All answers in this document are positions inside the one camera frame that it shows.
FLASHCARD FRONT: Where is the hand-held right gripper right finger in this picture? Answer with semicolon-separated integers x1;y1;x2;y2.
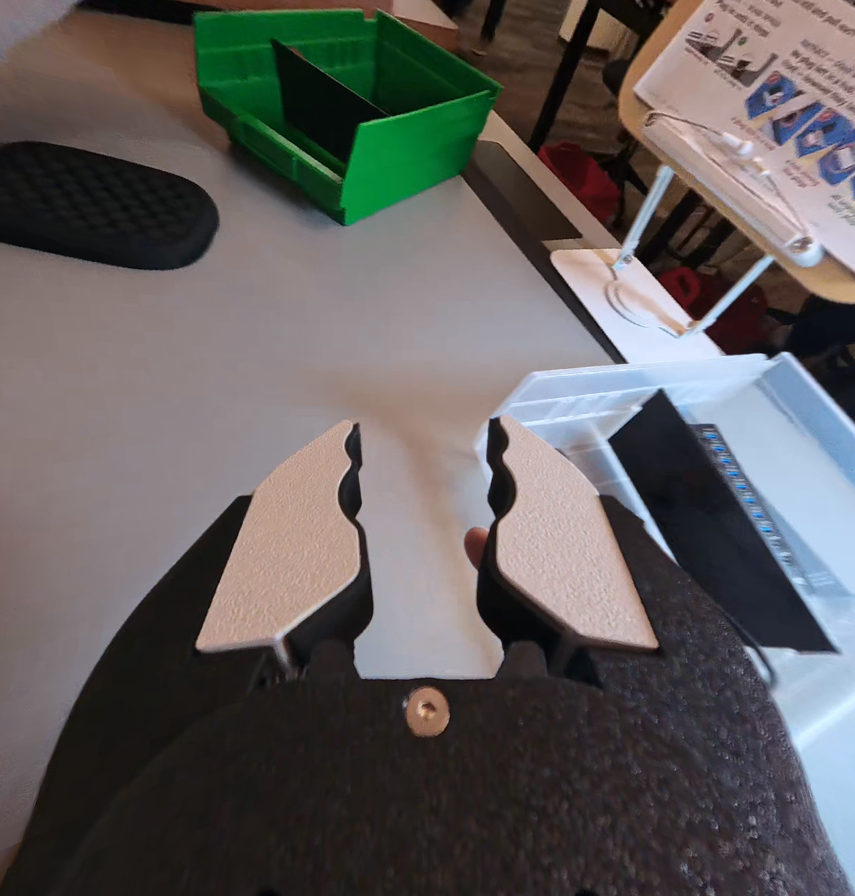
477;415;661;673

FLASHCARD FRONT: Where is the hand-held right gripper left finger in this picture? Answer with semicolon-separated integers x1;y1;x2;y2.
194;419;374;673

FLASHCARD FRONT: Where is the clear plastic bin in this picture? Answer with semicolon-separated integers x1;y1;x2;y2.
473;352;855;827

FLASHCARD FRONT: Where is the black multi-port usb hub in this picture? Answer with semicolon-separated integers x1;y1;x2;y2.
690;422;852;599

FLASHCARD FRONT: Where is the green plastic bin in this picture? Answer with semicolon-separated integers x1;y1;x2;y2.
193;8;504;226

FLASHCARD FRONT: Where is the black divider panel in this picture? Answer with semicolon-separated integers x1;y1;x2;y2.
270;38;392;165
608;390;840;653

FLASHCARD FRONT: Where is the white desk stand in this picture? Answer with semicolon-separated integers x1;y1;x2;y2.
550;111;827;365

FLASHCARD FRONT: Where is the red bag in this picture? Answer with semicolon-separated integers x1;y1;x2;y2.
537;140;623;225
657;266;768;354

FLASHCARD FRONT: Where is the black textured pad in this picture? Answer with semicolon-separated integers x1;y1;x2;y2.
0;140;220;272

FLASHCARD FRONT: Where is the printed instruction sheet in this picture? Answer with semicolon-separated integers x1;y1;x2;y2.
634;0;855;275

